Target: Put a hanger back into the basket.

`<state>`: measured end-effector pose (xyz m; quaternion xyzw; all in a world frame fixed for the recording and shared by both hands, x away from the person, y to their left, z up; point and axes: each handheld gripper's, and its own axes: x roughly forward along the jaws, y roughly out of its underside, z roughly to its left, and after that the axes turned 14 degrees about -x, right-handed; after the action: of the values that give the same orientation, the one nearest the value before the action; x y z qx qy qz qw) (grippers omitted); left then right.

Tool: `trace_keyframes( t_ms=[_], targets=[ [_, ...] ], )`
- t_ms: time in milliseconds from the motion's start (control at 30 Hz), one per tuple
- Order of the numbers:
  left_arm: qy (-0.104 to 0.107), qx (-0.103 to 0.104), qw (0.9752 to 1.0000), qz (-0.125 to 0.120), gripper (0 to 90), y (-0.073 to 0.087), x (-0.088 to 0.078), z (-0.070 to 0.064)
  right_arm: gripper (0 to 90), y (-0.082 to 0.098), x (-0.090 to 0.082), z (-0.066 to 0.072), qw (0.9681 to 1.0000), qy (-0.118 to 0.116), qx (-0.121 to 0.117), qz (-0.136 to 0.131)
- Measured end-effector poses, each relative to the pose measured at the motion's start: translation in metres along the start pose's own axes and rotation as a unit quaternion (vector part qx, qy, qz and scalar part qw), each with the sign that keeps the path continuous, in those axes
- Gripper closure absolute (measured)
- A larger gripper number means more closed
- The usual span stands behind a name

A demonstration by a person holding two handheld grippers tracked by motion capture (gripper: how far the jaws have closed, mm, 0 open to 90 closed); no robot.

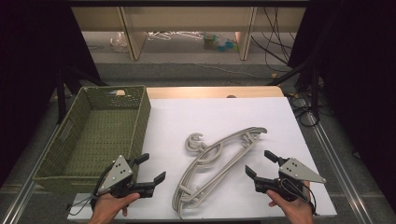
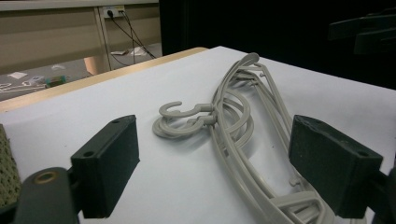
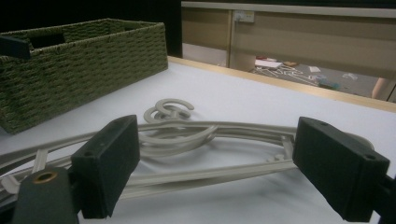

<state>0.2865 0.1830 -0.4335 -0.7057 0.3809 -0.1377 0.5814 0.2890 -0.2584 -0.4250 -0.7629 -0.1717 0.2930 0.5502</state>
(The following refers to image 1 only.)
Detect left hand-held gripper cable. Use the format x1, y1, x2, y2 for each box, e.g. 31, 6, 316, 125
66, 163, 113, 217

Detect metal floor rail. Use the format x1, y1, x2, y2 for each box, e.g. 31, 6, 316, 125
0, 123, 61, 224
306, 111, 376, 224

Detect hanging black cables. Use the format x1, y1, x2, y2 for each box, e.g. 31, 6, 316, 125
249, 6, 297, 65

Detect black metal stand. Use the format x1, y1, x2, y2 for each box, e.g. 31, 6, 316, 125
266, 58, 323, 117
55, 64, 110, 125

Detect dark curtain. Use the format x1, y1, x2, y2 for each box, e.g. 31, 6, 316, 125
288, 0, 396, 216
0, 0, 101, 188

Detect coiled black floor cables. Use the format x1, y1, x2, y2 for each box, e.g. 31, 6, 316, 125
287, 91, 323, 128

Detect right hand-held gripper cable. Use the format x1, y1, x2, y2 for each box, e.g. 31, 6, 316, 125
279, 177, 318, 217

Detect white wire hangers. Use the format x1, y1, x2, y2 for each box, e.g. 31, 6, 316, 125
147, 30, 205, 42

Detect white paper sheet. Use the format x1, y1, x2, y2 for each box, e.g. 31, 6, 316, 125
66, 96, 338, 223

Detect beige wooden shelf unit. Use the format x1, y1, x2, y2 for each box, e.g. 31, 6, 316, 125
70, 6, 308, 62

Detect person's right hand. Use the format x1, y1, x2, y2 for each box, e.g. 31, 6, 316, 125
265, 180, 316, 224

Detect colourful plastic toys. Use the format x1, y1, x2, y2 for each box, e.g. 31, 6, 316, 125
203, 32, 240, 53

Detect clear plastic bag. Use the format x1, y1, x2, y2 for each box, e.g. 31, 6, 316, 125
108, 31, 129, 53

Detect green woven basket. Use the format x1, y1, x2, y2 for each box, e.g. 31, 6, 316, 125
33, 85, 152, 196

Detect hand-held gripper cable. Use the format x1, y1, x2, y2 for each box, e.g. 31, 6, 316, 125
66, 163, 113, 217
279, 177, 318, 217

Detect person's left hand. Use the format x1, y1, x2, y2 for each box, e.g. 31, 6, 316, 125
88, 192, 141, 224

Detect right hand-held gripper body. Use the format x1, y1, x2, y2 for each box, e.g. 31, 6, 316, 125
254, 157, 327, 203

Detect thin pale floor cable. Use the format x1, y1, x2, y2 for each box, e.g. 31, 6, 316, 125
195, 63, 276, 79

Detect grey plastic clothes hanger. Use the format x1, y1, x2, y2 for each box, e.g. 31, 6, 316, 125
177, 133, 262, 210
172, 126, 268, 218

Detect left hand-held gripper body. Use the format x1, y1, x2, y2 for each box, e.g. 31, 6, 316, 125
94, 154, 156, 200

